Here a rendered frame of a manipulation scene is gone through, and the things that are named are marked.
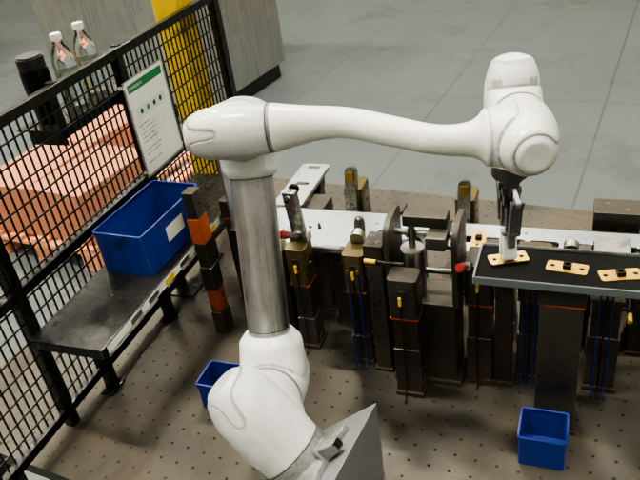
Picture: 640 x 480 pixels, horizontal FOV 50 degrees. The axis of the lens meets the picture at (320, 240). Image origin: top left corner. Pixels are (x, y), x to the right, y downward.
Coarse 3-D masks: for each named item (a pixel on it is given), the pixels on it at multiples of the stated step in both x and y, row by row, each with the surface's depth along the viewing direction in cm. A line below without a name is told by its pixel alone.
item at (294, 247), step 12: (300, 240) 192; (288, 252) 189; (300, 252) 188; (312, 252) 194; (288, 264) 191; (300, 264) 190; (312, 264) 195; (300, 276) 192; (312, 276) 195; (300, 288) 196; (312, 288) 198; (300, 300) 198; (312, 300) 199; (300, 312) 201; (312, 312) 200; (300, 324) 203; (312, 324) 201; (312, 336) 204; (324, 336) 208; (312, 348) 206
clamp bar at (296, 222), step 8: (288, 192) 182; (296, 192) 182; (288, 200) 181; (296, 200) 183; (288, 208) 185; (296, 208) 184; (288, 216) 187; (296, 216) 186; (296, 224) 188; (304, 224) 189; (304, 232) 190; (304, 240) 191
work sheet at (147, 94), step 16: (160, 64) 217; (128, 80) 203; (144, 80) 210; (160, 80) 218; (128, 96) 203; (144, 96) 211; (160, 96) 219; (144, 112) 211; (160, 112) 219; (144, 128) 212; (160, 128) 220; (176, 128) 229; (144, 144) 212; (160, 144) 221; (176, 144) 229; (144, 160) 213; (160, 160) 221
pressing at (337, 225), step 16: (304, 208) 218; (288, 224) 210; (320, 224) 208; (336, 224) 207; (352, 224) 206; (368, 224) 204; (480, 224) 197; (496, 224) 196; (288, 240) 202; (320, 240) 200; (336, 240) 199; (528, 240) 187; (544, 240) 186; (560, 240) 185; (576, 240) 184; (592, 240) 183
